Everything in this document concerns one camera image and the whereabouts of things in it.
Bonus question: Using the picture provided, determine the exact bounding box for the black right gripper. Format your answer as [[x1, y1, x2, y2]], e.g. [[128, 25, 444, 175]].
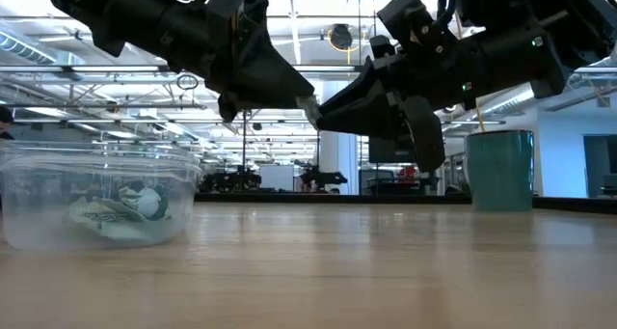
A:
[[314, 41, 486, 175]]

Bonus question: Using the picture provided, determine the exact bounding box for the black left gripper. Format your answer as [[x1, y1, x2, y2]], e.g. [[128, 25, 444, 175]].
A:
[[201, 0, 316, 124]]

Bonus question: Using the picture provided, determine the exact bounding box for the black monitor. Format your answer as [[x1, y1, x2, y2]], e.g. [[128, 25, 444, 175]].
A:
[[367, 135, 416, 166]]

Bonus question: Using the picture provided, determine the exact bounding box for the red object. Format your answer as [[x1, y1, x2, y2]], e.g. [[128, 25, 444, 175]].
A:
[[396, 165, 418, 184]]

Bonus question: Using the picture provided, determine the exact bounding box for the white building column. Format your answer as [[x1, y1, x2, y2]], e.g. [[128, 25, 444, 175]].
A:
[[318, 80, 361, 196]]

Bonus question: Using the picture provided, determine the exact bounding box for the white panel board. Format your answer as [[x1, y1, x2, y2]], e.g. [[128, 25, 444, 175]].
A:
[[258, 163, 296, 192]]

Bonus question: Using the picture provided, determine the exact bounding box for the black table rim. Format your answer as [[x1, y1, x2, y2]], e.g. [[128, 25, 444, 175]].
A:
[[194, 191, 617, 215]]

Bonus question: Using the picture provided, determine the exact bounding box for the teal cup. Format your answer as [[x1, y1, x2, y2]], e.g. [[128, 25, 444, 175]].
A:
[[464, 129, 536, 213]]

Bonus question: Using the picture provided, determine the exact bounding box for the long ceiling light bar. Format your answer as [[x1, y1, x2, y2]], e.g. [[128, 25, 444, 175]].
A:
[[0, 64, 363, 75]]

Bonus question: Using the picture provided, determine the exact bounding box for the dark window panel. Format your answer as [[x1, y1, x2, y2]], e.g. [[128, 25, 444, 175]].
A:
[[582, 134, 617, 199]]

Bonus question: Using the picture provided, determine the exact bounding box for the person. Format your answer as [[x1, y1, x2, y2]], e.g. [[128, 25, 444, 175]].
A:
[[0, 105, 16, 143]]

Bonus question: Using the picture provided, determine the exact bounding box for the clear plastic bin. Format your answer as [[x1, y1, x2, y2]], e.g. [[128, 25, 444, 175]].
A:
[[0, 139, 203, 252]]

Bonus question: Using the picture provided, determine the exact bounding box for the black metal frame rig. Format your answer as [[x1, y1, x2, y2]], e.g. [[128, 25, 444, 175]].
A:
[[241, 107, 321, 174]]

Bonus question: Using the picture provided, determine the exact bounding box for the black cable loop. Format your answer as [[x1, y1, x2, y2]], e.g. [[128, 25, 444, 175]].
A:
[[175, 73, 201, 92]]

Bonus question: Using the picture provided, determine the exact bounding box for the yellow hanging cable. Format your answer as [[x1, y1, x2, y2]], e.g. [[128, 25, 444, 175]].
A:
[[474, 98, 486, 133]]

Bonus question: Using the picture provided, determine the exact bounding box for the black hanging cable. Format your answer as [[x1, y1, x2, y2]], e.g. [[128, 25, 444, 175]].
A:
[[356, 0, 363, 196]]

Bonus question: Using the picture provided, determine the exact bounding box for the black ceiling cable reel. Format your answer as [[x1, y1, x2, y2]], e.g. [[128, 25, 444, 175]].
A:
[[327, 23, 362, 53]]

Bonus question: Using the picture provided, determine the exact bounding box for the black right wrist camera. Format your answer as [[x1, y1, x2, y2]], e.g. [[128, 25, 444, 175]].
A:
[[369, 0, 458, 58]]

